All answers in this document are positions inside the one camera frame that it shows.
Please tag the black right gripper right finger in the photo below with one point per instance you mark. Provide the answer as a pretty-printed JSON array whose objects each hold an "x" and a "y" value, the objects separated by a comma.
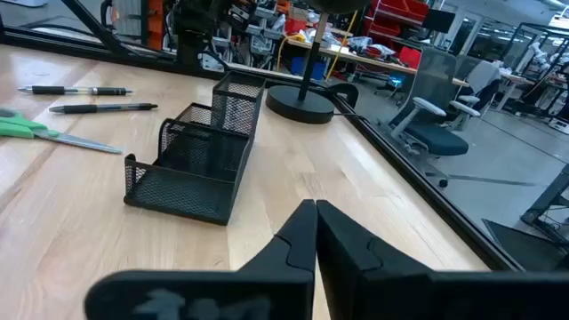
[{"x": 400, "y": 293}]

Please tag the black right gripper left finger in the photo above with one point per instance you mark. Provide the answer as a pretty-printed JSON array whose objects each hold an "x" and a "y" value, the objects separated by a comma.
[{"x": 275, "y": 284}]

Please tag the green marker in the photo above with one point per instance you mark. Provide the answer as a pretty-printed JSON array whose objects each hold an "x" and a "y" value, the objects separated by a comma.
[{"x": 18, "y": 126}]

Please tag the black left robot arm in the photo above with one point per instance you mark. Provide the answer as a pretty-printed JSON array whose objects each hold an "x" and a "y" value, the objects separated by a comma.
[{"x": 191, "y": 44}]

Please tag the black mesh desk organizer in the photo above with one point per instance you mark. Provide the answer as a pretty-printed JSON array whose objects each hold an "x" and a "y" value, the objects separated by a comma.
[{"x": 195, "y": 178}]

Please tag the grey office chair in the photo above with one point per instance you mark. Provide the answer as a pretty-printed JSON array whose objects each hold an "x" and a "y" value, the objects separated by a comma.
[
  {"x": 482, "y": 77},
  {"x": 435, "y": 138}
]

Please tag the white and black globe lamp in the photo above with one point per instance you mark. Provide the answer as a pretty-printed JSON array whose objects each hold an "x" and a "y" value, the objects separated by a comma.
[{"x": 298, "y": 104}]

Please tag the blue storage bin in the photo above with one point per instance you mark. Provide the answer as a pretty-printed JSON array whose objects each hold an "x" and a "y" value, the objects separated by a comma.
[{"x": 306, "y": 69}]

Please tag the wooden workbench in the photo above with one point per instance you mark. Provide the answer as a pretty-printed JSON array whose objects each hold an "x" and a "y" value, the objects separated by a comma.
[{"x": 378, "y": 62}]

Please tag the red bin shelf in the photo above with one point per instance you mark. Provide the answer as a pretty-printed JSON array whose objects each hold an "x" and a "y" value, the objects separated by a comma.
[{"x": 391, "y": 18}]

